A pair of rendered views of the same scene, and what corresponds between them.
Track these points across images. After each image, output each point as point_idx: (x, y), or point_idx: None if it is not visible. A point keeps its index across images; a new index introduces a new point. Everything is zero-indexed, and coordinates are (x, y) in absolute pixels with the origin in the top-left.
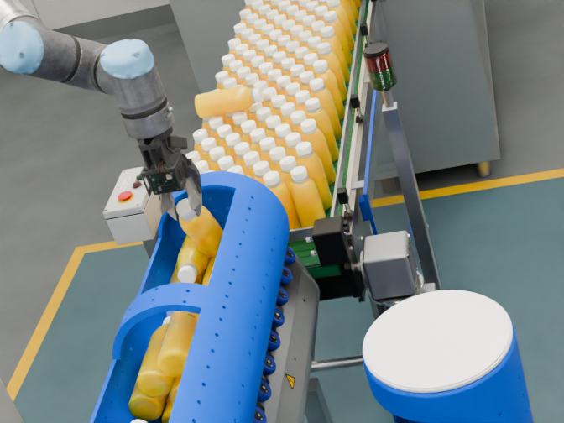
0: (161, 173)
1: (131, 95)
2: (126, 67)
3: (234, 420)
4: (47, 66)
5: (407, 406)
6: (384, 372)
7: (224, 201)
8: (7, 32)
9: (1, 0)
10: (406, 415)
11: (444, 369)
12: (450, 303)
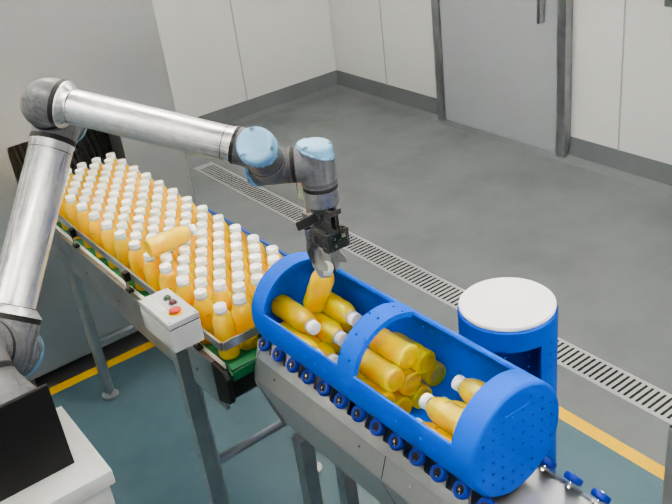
0: (338, 233)
1: (329, 173)
2: (329, 152)
3: (491, 364)
4: (277, 159)
5: (527, 340)
6: (505, 325)
7: (295, 276)
8: (249, 135)
9: (205, 120)
10: (525, 348)
11: (535, 311)
12: (490, 286)
